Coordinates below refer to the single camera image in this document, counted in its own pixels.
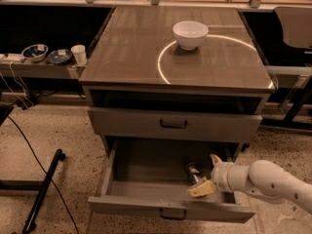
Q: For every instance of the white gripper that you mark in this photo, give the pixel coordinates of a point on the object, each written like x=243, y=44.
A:
x=220, y=175

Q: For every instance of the silver redbull can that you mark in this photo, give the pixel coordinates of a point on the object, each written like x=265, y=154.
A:
x=194, y=173

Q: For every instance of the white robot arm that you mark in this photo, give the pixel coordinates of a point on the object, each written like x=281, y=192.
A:
x=262, y=179

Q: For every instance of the open lower drawer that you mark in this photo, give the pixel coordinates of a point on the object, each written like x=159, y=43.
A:
x=148, y=177

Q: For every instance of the wooden drawer cabinet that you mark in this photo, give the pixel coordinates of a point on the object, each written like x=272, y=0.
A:
x=137, y=64

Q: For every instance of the closed upper drawer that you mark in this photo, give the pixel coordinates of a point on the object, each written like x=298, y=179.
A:
x=117, y=122

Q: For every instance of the white ceramic bowl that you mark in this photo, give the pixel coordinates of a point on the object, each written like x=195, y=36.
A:
x=190, y=34

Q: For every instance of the black metal stand leg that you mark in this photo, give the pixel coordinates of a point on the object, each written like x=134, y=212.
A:
x=30, y=224

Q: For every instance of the white paper cup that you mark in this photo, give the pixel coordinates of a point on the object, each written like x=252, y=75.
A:
x=79, y=53

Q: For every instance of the dark blue bowl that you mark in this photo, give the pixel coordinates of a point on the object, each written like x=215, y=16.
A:
x=61, y=56

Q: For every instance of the white patterned bowl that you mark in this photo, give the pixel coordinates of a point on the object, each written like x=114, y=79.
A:
x=35, y=53

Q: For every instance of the grey side shelf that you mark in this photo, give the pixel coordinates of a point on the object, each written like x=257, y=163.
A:
x=41, y=70

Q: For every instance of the white power strip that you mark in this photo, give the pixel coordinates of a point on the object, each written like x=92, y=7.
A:
x=11, y=57

